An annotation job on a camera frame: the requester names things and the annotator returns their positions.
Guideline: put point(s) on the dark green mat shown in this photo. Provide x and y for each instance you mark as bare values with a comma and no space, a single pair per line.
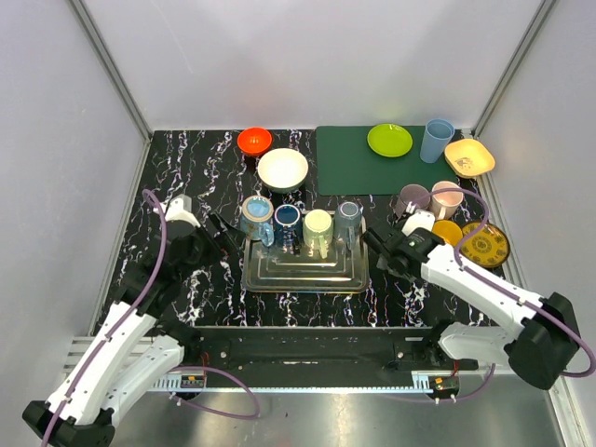
347,166

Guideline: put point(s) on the light blue tumbler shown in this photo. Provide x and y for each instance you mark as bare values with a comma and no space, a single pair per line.
438,134

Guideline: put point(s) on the lime green plate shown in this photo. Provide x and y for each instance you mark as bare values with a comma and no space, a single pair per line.
389,140

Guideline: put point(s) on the white ceramic bowl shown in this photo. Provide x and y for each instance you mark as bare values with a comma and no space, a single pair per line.
283,170

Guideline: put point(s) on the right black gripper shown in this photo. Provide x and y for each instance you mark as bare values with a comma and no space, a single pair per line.
381,263

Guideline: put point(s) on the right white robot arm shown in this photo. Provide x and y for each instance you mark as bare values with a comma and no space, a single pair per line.
536,337

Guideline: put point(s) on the grey-blue ceramic mug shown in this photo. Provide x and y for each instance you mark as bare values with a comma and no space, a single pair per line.
347,223

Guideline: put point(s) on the silver metal tray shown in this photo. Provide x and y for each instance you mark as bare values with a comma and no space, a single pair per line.
273,269

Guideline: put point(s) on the pink mug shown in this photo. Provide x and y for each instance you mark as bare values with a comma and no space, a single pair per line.
445,200

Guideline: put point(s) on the blue mug yellow inside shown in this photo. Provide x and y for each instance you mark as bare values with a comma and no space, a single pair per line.
256,220

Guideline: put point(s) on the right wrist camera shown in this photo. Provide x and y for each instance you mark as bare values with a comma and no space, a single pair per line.
417,218

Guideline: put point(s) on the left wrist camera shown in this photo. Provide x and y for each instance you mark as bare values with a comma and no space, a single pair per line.
180,209

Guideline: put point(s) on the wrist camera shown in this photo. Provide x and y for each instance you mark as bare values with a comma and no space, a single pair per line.
180,209
417,218

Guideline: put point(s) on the light green mug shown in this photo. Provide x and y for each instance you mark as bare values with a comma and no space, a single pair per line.
318,231

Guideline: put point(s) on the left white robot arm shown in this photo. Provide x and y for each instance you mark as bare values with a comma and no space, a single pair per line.
135,347

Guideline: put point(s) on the small yellow bowl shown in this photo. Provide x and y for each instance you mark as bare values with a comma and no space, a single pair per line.
449,231

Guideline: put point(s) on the yellow square dish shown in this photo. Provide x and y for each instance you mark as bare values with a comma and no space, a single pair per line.
469,158

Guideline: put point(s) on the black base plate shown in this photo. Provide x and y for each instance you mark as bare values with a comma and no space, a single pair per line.
306,358

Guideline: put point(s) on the translucent purple cup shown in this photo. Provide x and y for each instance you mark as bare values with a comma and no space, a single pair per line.
411,196

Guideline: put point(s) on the orange red bowl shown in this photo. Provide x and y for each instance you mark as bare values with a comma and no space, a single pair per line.
254,141

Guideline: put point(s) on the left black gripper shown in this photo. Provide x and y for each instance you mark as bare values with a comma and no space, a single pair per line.
213,234

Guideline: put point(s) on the dark blue mug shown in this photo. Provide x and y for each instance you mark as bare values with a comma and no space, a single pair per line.
288,228

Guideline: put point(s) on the black gold patterned plate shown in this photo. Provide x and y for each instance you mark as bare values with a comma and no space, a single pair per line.
489,248

